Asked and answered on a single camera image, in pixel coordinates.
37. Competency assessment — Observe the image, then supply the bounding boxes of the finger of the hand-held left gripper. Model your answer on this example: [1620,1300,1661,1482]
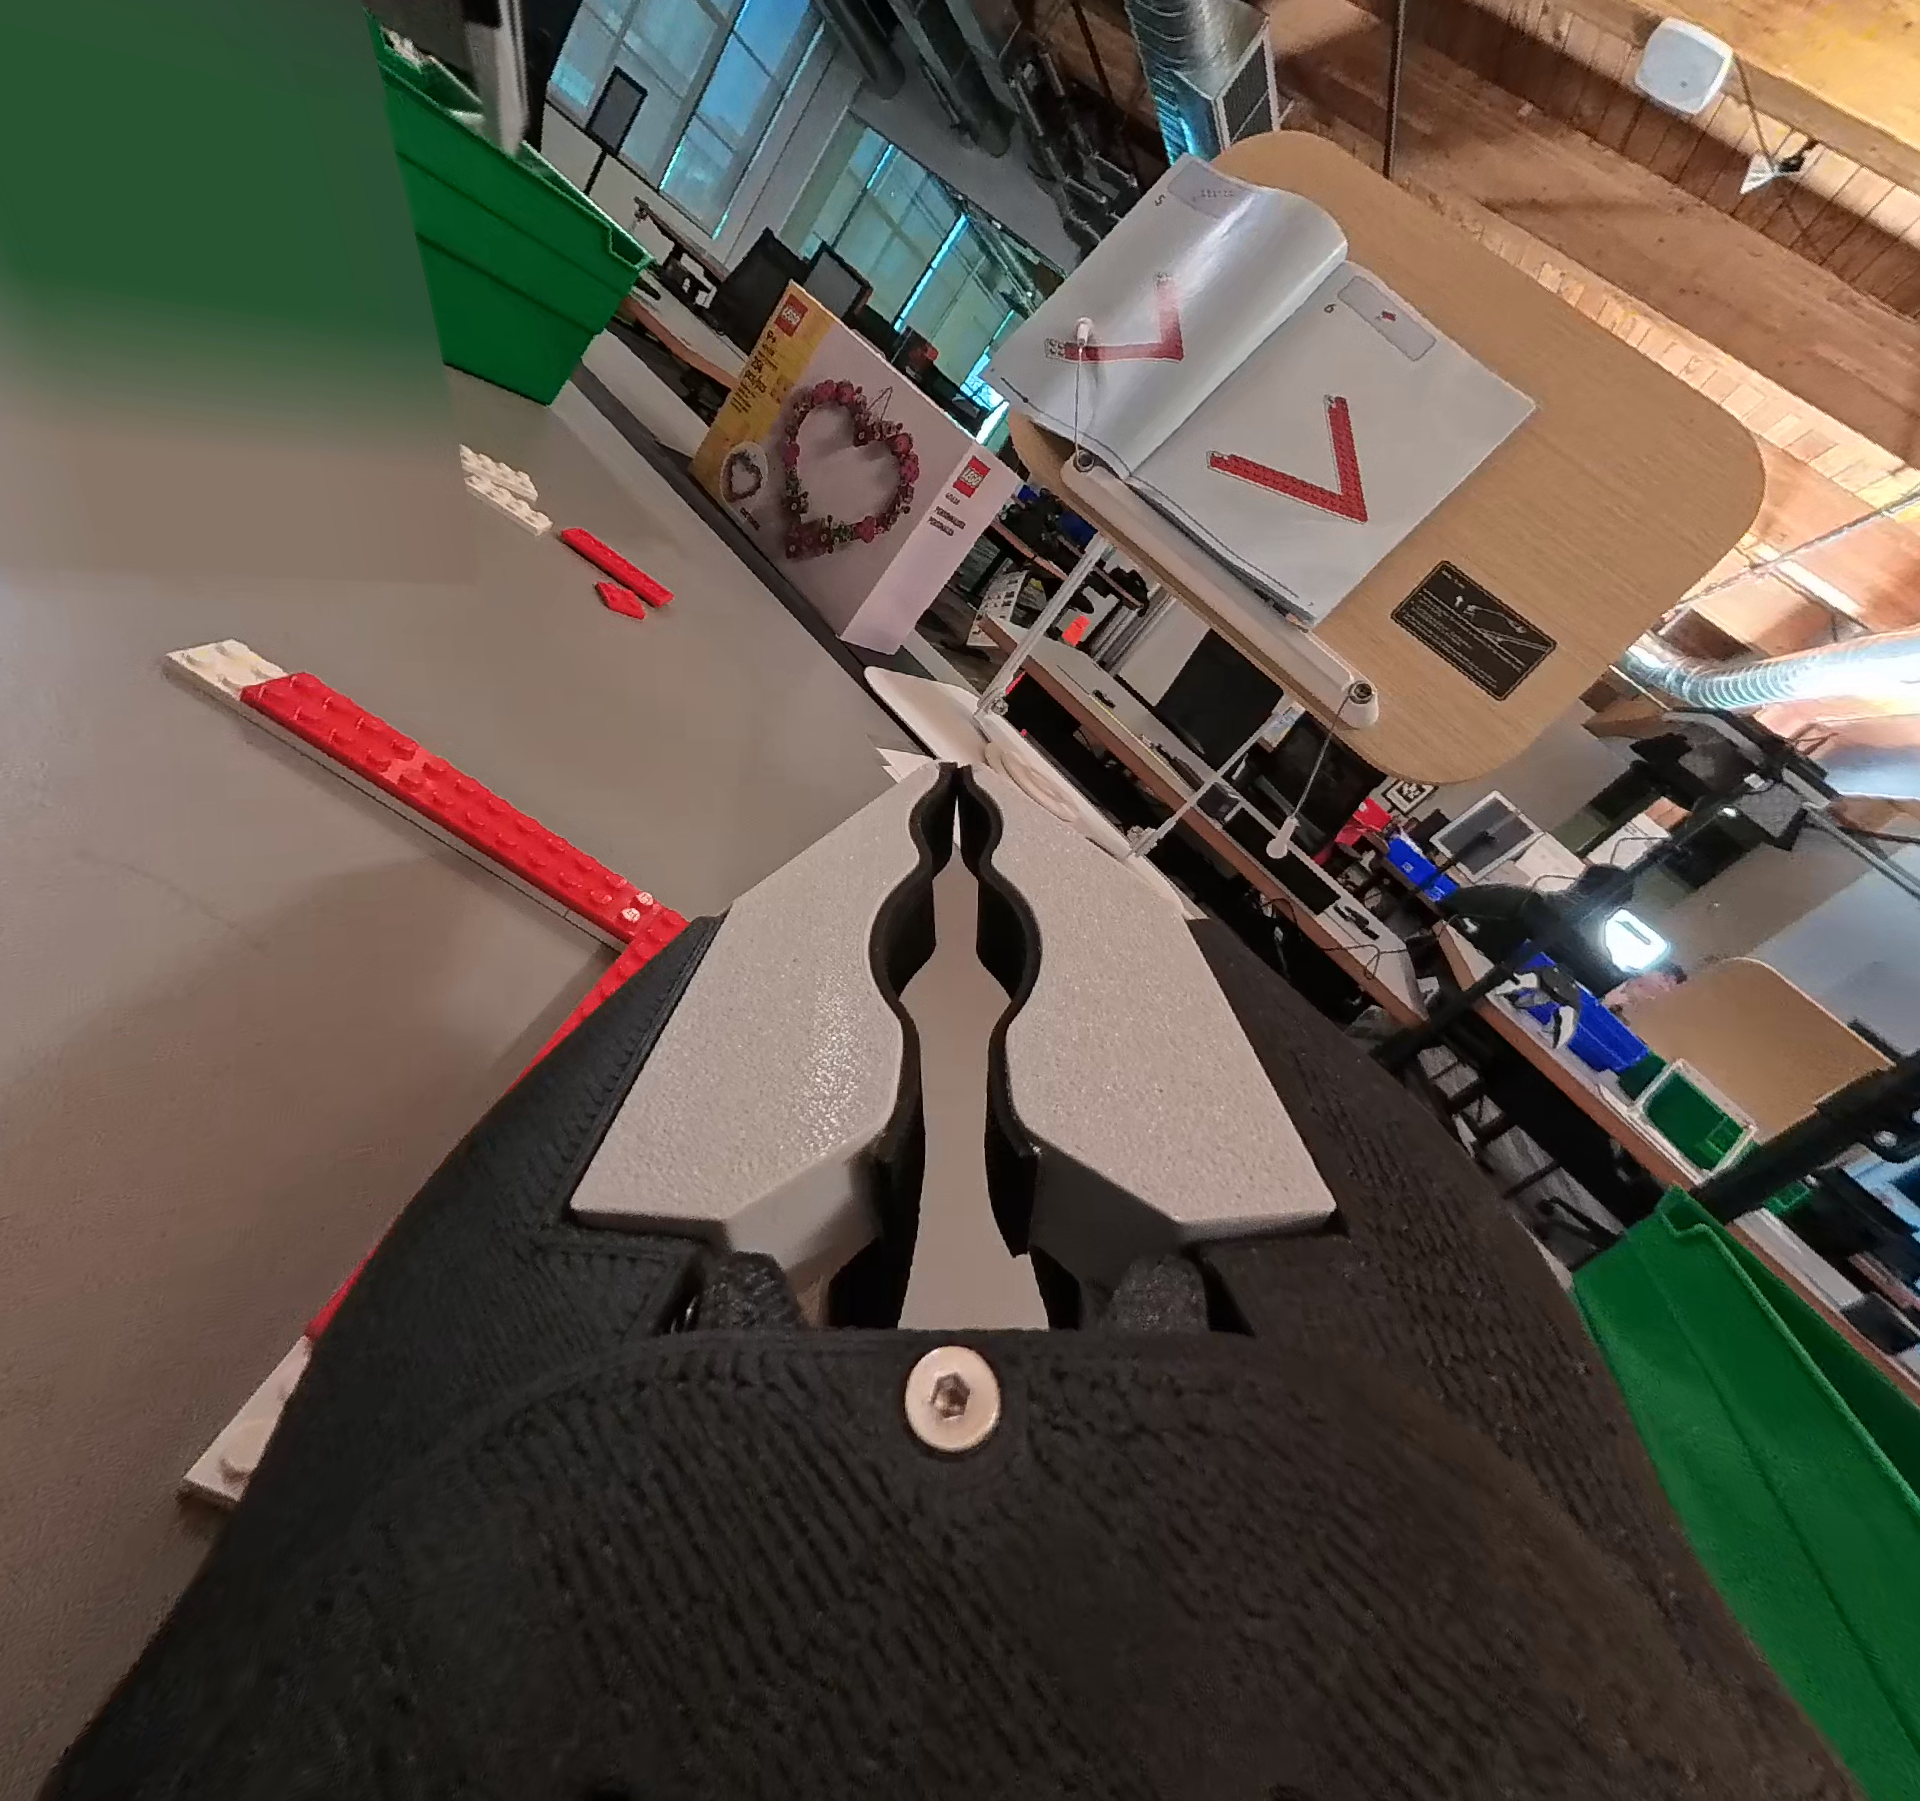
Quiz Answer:
[468,0,531,158]

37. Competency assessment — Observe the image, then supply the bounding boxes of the wooden book stand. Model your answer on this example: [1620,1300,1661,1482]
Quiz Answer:
[866,132,1772,923]

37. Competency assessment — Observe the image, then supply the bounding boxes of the white lego plates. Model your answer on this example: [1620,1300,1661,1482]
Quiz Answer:
[458,444,556,536]

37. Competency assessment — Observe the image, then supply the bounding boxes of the green plastic bin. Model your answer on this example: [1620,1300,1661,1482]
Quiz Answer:
[371,13,657,408]
[1571,1186,1920,1795]

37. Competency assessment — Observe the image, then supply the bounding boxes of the red v-shaped lego assembly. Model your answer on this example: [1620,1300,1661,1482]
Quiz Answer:
[165,638,695,1513]

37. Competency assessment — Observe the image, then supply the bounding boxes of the white ceiling access point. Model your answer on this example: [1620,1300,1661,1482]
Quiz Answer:
[1632,18,1740,120]

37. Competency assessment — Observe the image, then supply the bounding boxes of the silver ventilation duct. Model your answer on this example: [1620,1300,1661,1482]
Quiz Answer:
[1626,626,1920,717]
[1093,0,1282,165]

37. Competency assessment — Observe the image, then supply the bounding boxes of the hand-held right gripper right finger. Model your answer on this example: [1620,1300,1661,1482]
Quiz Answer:
[963,772,1339,1330]

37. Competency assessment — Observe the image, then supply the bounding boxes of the lego instruction booklet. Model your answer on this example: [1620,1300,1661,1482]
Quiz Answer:
[991,158,1543,626]

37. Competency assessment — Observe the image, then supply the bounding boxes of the small green bin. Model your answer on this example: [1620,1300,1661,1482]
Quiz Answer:
[1634,1058,1759,1175]

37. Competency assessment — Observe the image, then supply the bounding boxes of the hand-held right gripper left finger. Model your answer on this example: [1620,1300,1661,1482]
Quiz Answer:
[569,765,961,1328]

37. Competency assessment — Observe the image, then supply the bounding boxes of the yellow lego set box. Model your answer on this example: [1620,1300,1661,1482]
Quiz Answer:
[690,282,1025,656]

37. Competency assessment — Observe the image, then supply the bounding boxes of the wooden board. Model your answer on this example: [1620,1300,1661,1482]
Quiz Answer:
[1626,957,1898,1146]

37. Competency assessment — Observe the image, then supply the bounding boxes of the long red lego plate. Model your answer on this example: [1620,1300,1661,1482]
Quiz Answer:
[557,526,678,612]

